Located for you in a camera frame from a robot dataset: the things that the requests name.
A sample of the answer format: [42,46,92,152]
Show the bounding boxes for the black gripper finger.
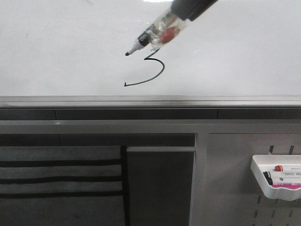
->
[171,0,217,21]

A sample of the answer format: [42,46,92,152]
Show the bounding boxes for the white whiteboard marker with magnet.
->
[125,9,187,56]

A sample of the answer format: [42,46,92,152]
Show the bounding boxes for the white whiteboard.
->
[0,0,301,107]

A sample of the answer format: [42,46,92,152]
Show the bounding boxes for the grey metal panel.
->
[127,146,195,226]

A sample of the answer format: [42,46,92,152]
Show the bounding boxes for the red capped marker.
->
[274,165,301,172]

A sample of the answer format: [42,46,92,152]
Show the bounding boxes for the black capped marker upper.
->
[262,171,301,179]

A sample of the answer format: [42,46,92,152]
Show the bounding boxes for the black capped marker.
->
[267,178,301,186]
[262,171,301,179]

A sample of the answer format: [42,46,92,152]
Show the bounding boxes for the grey pegboard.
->
[190,133,301,226]

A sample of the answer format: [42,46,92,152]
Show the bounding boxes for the black capped marker lower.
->
[267,178,301,186]

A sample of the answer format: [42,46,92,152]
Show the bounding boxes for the white plastic tray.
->
[251,154,301,201]

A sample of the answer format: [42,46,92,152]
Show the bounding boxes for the pink white eraser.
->
[272,185,301,189]

